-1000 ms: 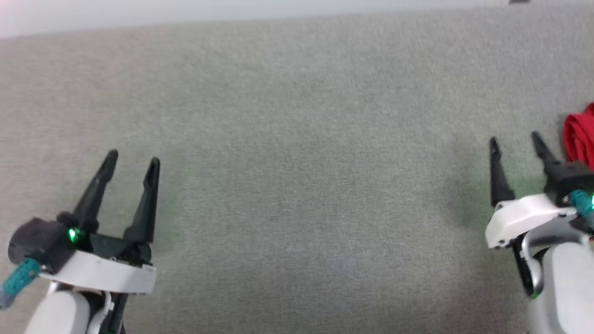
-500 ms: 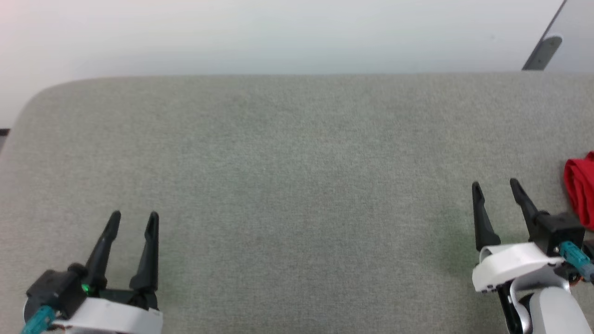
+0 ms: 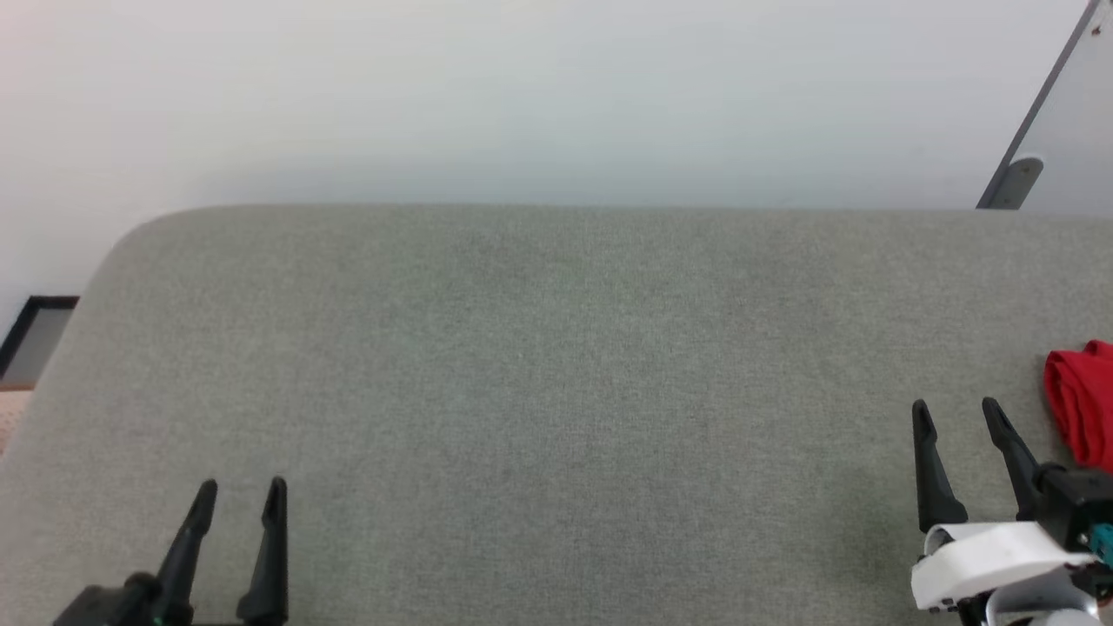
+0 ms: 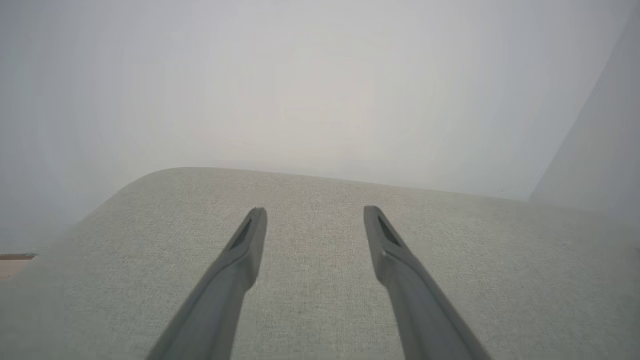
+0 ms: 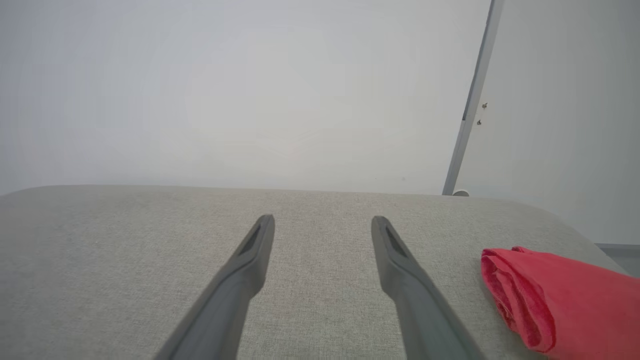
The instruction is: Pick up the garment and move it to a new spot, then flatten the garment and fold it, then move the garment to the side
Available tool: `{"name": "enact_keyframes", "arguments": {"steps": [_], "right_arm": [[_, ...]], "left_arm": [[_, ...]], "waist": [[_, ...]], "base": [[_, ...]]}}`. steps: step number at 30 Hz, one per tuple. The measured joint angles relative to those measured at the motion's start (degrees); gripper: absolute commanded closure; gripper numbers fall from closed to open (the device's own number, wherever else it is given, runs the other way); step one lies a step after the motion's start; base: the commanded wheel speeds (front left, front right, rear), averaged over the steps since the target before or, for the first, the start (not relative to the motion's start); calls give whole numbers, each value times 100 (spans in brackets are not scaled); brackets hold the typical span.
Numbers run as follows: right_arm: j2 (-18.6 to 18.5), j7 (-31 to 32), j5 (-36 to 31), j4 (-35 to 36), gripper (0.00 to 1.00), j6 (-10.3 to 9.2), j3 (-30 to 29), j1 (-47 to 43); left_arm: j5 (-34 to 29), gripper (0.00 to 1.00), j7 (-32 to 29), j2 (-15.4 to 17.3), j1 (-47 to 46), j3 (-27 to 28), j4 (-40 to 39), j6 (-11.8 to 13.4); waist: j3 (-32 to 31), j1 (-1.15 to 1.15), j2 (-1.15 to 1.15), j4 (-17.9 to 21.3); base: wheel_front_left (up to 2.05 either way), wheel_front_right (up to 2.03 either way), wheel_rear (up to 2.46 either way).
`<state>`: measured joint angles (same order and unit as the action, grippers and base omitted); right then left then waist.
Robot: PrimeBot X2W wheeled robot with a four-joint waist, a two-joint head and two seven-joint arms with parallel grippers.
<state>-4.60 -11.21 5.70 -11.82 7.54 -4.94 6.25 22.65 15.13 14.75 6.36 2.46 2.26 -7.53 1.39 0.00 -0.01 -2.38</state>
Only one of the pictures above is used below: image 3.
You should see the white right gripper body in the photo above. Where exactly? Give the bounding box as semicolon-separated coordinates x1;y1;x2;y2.
910;519;1096;611

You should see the grey whiteboard stand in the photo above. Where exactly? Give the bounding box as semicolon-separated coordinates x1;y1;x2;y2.
976;0;1113;215

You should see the red garment with white trim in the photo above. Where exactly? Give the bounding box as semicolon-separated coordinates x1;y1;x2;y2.
1043;340;1113;476

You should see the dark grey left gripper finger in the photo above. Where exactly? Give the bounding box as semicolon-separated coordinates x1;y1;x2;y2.
157;479;219;626
236;476;290;626

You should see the black framed grey panel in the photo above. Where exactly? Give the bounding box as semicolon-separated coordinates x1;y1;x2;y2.
0;296;81;390

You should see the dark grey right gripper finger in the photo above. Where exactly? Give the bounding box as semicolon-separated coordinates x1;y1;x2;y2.
982;396;1045;523
910;399;969;534

